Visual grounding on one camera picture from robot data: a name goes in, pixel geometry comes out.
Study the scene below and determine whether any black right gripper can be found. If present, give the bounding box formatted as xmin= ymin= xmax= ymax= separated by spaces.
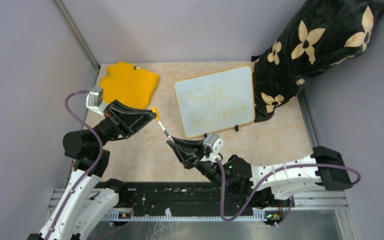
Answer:
xmin=168 ymin=136 xmax=230 ymax=190

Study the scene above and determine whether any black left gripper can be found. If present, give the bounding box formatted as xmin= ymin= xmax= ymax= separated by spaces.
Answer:
xmin=92 ymin=98 xmax=158 ymax=149

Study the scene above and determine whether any yellow marker cap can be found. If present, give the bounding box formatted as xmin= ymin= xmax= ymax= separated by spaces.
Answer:
xmin=151 ymin=107 xmax=160 ymax=122

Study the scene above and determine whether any white whiteboard marker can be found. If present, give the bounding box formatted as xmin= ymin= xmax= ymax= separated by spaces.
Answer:
xmin=157 ymin=120 xmax=173 ymax=142

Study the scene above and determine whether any yellow framed whiteboard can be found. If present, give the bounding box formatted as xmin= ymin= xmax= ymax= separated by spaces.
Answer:
xmin=173 ymin=65 xmax=256 ymax=139

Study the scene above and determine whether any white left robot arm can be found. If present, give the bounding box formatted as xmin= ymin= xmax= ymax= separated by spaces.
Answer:
xmin=28 ymin=100 xmax=159 ymax=240

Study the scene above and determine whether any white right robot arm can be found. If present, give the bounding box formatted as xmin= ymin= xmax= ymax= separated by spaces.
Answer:
xmin=167 ymin=134 xmax=354 ymax=206

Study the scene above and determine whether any yellow folded cloth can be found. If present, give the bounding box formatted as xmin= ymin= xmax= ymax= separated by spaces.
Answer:
xmin=99 ymin=62 xmax=159 ymax=110

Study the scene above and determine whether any black floral pillow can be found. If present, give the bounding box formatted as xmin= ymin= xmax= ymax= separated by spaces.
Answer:
xmin=251 ymin=0 xmax=384 ymax=123

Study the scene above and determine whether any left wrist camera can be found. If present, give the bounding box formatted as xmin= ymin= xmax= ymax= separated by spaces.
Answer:
xmin=86 ymin=86 xmax=108 ymax=116

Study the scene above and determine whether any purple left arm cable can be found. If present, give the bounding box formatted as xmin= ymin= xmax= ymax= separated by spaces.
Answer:
xmin=42 ymin=89 xmax=104 ymax=240

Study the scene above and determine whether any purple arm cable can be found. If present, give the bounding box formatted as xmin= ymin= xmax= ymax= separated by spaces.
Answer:
xmin=215 ymin=158 xmax=362 ymax=223
xmin=42 ymin=89 xmax=104 ymax=240

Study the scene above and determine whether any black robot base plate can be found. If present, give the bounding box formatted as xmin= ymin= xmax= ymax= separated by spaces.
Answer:
xmin=92 ymin=181 xmax=296 ymax=218

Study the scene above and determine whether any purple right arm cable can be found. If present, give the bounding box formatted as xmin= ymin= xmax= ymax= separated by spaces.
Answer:
xmin=215 ymin=158 xmax=362 ymax=223

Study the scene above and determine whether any aluminium frame rail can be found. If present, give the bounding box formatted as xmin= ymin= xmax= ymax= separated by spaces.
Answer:
xmin=48 ymin=189 xmax=349 ymax=223

